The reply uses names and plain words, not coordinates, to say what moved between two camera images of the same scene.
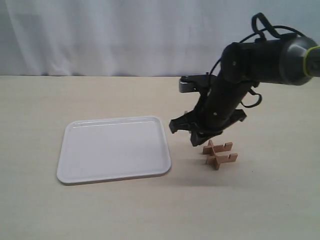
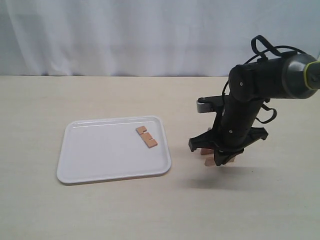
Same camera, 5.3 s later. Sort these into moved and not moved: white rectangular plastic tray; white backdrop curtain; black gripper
Moved: black gripper
Not moved: white backdrop curtain; white rectangular plastic tray
